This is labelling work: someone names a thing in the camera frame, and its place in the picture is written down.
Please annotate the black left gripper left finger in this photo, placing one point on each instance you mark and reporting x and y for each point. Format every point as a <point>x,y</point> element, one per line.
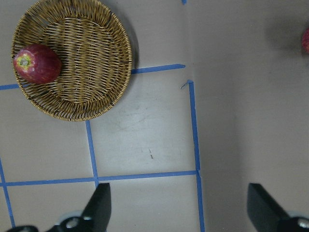
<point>95,216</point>

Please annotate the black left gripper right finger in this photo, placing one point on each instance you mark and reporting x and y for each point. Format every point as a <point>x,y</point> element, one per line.
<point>267,215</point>

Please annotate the red yellow apple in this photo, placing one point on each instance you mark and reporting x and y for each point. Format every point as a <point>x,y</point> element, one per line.
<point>305,40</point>

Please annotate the dark red apple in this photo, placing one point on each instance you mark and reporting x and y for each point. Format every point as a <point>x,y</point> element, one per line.
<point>38,64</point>

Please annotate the round wicker basket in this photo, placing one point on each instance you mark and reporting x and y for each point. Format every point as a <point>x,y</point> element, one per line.
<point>95,52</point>

